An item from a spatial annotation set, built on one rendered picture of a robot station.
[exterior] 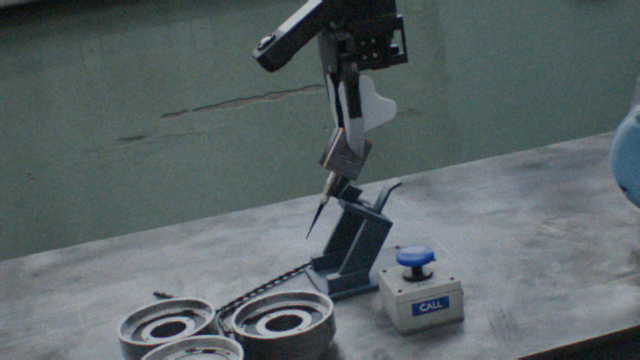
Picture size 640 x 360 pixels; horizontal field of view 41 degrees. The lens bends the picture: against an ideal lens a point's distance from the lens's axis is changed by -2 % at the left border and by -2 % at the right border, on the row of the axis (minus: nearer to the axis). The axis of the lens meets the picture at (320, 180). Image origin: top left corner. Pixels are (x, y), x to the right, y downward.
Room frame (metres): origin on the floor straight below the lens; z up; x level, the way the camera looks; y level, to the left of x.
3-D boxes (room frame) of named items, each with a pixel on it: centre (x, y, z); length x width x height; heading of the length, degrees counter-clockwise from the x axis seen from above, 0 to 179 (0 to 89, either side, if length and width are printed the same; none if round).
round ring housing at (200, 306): (0.83, 0.18, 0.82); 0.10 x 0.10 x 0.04
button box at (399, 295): (0.84, -0.09, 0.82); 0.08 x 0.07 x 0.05; 100
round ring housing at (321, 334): (0.81, 0.06, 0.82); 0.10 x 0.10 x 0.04
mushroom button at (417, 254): (0.84, -0.09, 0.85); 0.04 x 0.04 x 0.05
